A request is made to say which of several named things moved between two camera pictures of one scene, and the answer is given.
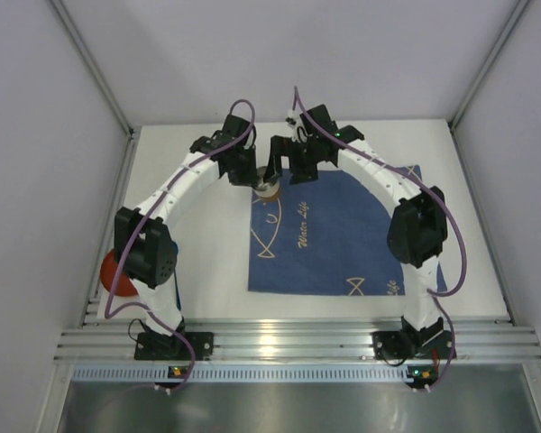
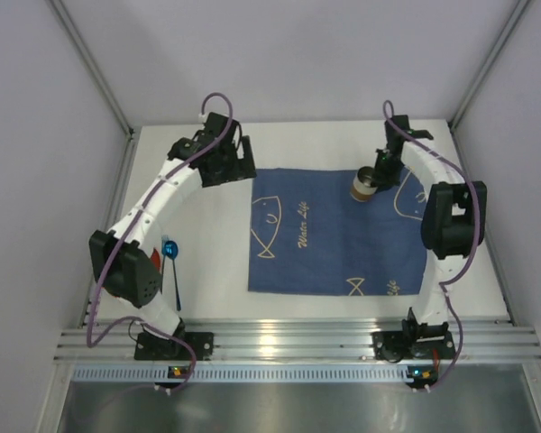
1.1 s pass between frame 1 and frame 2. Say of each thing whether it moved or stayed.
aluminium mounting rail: stayed
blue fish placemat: stayed
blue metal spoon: stayed
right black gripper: moved
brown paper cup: moved
